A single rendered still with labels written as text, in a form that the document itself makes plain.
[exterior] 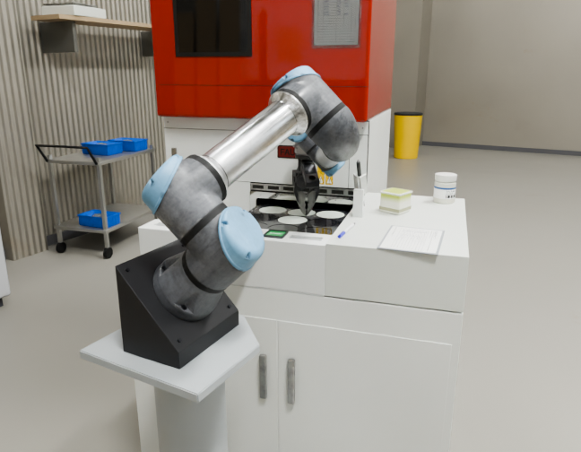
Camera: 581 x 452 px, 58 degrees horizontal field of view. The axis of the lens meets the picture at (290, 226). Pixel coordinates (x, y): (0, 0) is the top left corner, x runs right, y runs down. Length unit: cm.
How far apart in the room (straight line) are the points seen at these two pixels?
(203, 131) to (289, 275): 88
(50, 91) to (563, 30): 821
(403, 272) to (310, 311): 27
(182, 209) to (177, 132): 115
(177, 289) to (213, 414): 32
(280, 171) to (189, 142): 39
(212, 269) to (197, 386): 22
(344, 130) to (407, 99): 890
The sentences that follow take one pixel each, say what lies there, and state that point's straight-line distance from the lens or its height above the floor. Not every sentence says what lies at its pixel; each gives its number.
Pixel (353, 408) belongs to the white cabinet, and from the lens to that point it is 153.
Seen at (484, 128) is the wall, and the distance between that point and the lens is 1050.
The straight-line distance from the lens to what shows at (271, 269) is 140.
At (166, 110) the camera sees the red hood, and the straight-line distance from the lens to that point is 210.
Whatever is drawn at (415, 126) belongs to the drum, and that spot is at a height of 55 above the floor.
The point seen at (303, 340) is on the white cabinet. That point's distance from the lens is 146.
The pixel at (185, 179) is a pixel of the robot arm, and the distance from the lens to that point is 102.
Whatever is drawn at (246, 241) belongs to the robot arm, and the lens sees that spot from 100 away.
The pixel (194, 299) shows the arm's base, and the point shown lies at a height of 94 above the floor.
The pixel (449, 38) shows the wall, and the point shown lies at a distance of 1062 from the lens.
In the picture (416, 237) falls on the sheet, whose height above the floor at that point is 97.
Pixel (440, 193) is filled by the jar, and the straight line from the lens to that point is 180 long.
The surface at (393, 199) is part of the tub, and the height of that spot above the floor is 101.
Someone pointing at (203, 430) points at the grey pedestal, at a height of 63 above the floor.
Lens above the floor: 139
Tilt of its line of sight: 16 degrees down
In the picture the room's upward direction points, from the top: straight up
